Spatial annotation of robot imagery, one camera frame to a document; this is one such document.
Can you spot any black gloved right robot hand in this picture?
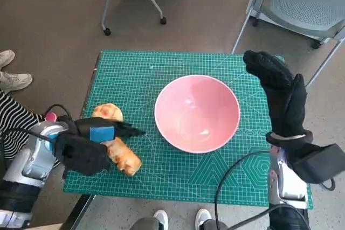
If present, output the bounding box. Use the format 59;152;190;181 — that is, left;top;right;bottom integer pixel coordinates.
242;50;308;137

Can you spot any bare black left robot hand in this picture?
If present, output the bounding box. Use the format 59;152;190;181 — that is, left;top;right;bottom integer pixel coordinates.
73;117;147;144

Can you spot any round toy bread bun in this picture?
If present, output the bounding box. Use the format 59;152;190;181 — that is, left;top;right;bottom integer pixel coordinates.
92;102;124;122

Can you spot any orange toy bread loaf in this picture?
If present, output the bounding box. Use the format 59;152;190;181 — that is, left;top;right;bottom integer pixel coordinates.
106;137;143;177

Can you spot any pink bowl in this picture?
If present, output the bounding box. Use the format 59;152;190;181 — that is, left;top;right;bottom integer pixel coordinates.
154;74;241;154

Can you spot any person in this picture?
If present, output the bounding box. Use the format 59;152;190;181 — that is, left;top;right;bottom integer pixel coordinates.
0;89;52;161

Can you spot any green cutting mat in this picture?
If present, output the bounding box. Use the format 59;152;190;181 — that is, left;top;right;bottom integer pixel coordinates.
63;49;315;211

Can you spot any beige sneaker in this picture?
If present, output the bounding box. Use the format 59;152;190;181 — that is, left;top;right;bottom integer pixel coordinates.
0;72;33;93
0;49;16;68

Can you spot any grey trouser leg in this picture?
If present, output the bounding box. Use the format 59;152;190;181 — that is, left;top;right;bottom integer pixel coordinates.
201;219;230;230
129;218;160;230

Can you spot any white shoe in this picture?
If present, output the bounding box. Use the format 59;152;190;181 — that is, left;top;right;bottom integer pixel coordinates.
195;207;212;228
153;208;169;230

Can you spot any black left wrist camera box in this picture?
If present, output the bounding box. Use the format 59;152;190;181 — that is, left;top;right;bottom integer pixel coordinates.
54;134;112;179

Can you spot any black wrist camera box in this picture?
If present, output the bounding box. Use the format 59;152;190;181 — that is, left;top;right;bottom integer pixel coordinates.
289;143;345;185
54;134;112;179

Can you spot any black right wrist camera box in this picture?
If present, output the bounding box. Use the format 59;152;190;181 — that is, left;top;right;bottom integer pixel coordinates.
289;143;345;185

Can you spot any black table frame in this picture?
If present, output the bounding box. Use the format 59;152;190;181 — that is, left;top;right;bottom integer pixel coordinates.
61;194;95;230

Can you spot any grey wheeled chair frame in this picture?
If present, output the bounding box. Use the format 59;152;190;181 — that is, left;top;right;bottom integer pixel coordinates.
95;0;167;36

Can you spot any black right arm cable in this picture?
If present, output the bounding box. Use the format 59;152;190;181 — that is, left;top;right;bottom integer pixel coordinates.
215;150;308;230

